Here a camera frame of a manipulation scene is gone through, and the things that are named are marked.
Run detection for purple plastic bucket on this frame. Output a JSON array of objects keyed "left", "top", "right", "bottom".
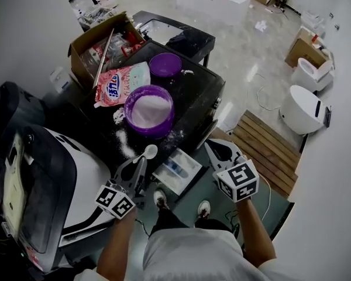
[{"left": 123, "top": 84, "right": 176, "bottom": 141}]

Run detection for open cardboard box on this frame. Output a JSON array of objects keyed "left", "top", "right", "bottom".
[{"left": 68, "top": 11, "right": 147, "bottom": 90}]

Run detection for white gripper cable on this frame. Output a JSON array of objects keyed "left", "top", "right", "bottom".
[{"left": 260, "top": 174, "right": 273, "bottom": 222}]

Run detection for person's black trousers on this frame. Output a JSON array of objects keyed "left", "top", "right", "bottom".
[{"left": 148, "top": 205, "right": 233, "bottom": 237}]

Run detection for person's right forearm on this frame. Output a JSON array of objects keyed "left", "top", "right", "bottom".
[{"left": 236, "top": 197, "right": 278, "bottom": 268}]

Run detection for white toilet with raised lid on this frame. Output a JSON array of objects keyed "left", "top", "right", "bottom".
[{"left": 290, "top": 56, "right": 335, "bottom": 92}]

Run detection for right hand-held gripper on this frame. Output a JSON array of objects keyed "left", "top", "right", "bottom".
[{"left": 204, "top": 138, "right": 260, "bottom": 204}]

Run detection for person's left forearm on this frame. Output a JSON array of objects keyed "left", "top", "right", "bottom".
[{"left": 95, "top": 212, "right": 139, "bottom": 281}]

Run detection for pile of mixed clutter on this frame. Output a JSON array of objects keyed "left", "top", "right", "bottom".
[{"left": 81, "top": 5, "right": 115, "bottom": 26}]

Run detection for pink detergent bag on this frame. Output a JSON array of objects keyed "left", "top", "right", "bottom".
[{"left": 94, "top": 61, "right": 152, "bottom": 109}]

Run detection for white bathtub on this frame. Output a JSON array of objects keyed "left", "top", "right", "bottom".
[{"left": 175, "top": 0, "right": 252, "bottom": 26}]

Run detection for white top-load washing machine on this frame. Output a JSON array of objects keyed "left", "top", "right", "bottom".
[{"left": 0, "top": 124, "right": 121, "bottom": 275}]

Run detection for white round toilet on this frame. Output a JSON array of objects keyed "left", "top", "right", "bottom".
[{"left": 279, "top": 84, "right": 328, "bottom": 136}]

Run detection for metal rod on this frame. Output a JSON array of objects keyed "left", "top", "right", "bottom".
[{"left": 92, "top": 28, "right": 115, "bottom": 90}]

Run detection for purple bucket lid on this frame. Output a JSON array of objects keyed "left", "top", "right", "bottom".
[{"left": 148, "top": 52, "right": 183, "bottom": 79}]

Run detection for wooden slat platform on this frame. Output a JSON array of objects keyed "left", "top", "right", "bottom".
[{"left": 232, "top": 109, "right": 302, "bottom": 199}]

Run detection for white floor cable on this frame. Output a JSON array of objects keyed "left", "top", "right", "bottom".
[{"left": 245, "top": 72, "right": 282, "bottom": 113}]

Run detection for pile of plastic bottles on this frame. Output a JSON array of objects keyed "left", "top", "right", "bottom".
[{"left": 80, "top": 30, "right": 146, "bottom": 70}]

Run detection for person's white shirt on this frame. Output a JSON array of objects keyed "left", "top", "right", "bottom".
[{"left": 74, "top": 227, "right": 284, "bottom": 281}]

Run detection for dark cloth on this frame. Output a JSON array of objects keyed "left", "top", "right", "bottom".
[{"left": 166, "top": 29, "right": 195, "bottom": 54}]

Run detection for person's white shoe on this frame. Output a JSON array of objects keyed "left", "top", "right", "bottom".
[
  {"left": 153, "top": 189, "right": 171, "bottom": 211},
  {"left": 197, "top": 200, "right": 212, "bottom": 220}
]

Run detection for black cable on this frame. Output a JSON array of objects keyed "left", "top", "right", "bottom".
[{"left": 224, "top": 210, "right": 241, "bottom": 239}]

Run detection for person's right white shoe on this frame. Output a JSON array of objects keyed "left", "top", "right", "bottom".
[{"left": 197, "top": 200, "right": 212, "bottom": 220}]

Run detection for black remote control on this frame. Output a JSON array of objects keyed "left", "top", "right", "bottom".
[{"left": 323, "top": 105, "right": 332, "bottom": 129}]

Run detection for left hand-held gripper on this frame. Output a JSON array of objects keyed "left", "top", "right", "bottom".
[{"left": 94, "top": 157, "right": 149, "bottom": 220}]

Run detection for black washing machine top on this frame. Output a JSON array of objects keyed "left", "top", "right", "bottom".
[{"left": 78, "top": 39, "right": 226, "bottom": 171}]

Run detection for white paper sheet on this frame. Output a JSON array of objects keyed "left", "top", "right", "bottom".
[{"left": 253, "top": 19, "right": 269, "bottom": 32}]

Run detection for person's left white shoe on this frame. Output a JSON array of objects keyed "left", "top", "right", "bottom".
[{"left": 153, "top": 189, "right": 171, "bottom": 211}]

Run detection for white plastic spoon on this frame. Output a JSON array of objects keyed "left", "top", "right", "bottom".
[{"left": 132, "top": 144, "right": 159, "bottom": 165}]

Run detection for black sink cabinet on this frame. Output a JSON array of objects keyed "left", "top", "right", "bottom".
[{"left": 132, "top": 10, "right": 216, "bottom": 68}]

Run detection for dark top-load washing machine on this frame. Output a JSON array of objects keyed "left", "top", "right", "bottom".
[{"left": 0, "top": 81, "right": 47, "bottom": 134}]

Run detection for white detergent drawer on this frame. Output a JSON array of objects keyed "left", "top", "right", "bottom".
[{"left": 151, "top": 148, "right": 204, "bottom": 196}]

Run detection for small white box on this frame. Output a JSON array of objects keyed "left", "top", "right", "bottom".
[{"left": 49, "top": 66, "right": 71, "bottom": 94}]

